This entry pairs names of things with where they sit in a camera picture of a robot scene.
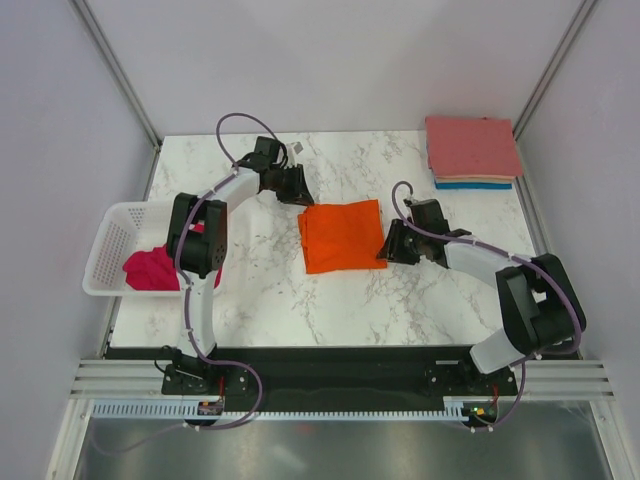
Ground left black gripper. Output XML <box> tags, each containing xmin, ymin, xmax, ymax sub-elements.
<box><xmin>268</xmin><ymin>164</ymin><xmax>315</xmax><ymax>208</ymax></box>

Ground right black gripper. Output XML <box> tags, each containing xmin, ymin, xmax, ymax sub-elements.
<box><xmin>376</xmin><ymin>218</ymin><xmax>427</xmax><ymax>266</ymax></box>

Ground orange t-shirt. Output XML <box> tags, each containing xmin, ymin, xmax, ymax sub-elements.
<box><xmin>298</xmin><ymin>200</ymin><xmax>387</xmax><ymax>274</ymax></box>

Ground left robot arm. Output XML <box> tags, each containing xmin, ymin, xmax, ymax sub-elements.
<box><xmin>166</xmin><ymin>136</ymin><xmax>314</xmax><ymax>393</ymax></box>

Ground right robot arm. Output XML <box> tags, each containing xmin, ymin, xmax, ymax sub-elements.
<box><xmin>377</xmin><ymin>199</ymin><xmax>586</xmax><ymax>394</ymax></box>

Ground folded peach t-shirt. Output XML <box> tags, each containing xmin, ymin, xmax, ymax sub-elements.
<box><xmin>434</xmin><ymin>175</ymin><xmax>514</xmax><ymax>185</ymax></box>

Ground folded pink t-shirt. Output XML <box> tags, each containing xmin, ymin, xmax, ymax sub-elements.
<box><xmin>425</xmin><ymin>116</ymin><xmax>523</xmax><ymax>179</ymax></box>

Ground magenta t-shirt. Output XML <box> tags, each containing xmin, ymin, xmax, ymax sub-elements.
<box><xmin>122</xmin><ymin>223</ymin><xmax>226</xmax><ymax>291</ymax></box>

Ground white plastic basket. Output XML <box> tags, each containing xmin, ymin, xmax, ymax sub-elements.
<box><xmin>82</xmin><ymin>200</ymin><xmax>181</xmax><ymax>297</ymax></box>

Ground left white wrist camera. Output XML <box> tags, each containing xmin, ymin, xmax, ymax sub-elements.
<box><xmin>285</xmin><ymin>142</ymin><xmax>304</xmax><ymax>156</ymax></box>

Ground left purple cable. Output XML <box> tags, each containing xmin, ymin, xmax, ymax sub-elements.
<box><xmin>179</xmin><ymin>112</ymin><xmax>281</xmax><ymax>431</ymax></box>

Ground white slotted cable duct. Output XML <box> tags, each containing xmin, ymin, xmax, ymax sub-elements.
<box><xmin>91</xmin><ymin>397</ymin><xmax>484</xmax><ymax>422</ymax></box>

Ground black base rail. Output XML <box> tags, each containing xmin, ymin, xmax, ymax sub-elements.
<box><xmin>162</xmin><ymin>346</ymin><xmax>517</xmax><ymax>412</ymax></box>

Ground left aluminium frame post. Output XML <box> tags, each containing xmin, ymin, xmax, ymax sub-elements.
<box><xmin>69</xmin><ymin>0</ymin><xmax>162</xmax><ymax>151</ymax></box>

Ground aluminium frame post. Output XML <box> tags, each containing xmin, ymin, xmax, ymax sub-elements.
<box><xmin>69</xmin><ymin>0</ymin><xmax>162</xmax><ymax>151</ymax></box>
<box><xmin>514</xmin><ymin>0</ymin><xmax>599</xmax><ymax>139</ymax></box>

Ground right aluminium frame post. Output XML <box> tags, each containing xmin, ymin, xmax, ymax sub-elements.
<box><xmin>514</xmin><ymin>0</ymin><xmax>599</xmax><ymax>139</ymax></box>

